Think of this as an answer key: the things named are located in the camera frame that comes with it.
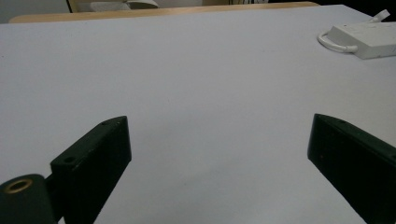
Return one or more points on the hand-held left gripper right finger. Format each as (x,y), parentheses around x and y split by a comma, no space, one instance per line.
(358,161)

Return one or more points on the white plug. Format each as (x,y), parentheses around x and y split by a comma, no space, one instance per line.
(380,15)

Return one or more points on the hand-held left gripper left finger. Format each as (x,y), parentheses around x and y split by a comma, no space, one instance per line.
(93,165)

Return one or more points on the white power strip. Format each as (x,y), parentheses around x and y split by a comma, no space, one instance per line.
(369,39)

